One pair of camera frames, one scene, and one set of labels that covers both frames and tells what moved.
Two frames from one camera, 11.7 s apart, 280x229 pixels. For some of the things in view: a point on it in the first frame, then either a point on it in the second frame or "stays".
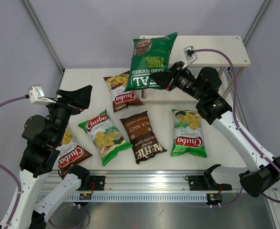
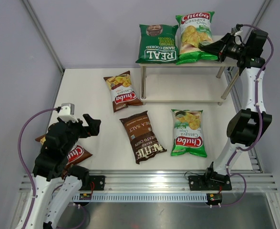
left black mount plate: (99, 183) stays
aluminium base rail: (136, 182) stays
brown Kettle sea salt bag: (140, 131) stays
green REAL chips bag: (150, 56) to (158, 44)
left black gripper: (76, 101) to (93, 129)
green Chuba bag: (187, 136) stays
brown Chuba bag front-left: (71, 153) stays
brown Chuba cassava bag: (121, 99) stays
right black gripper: (169, 79) to (220, 47)
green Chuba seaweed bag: (108, 138) to (194, 29)
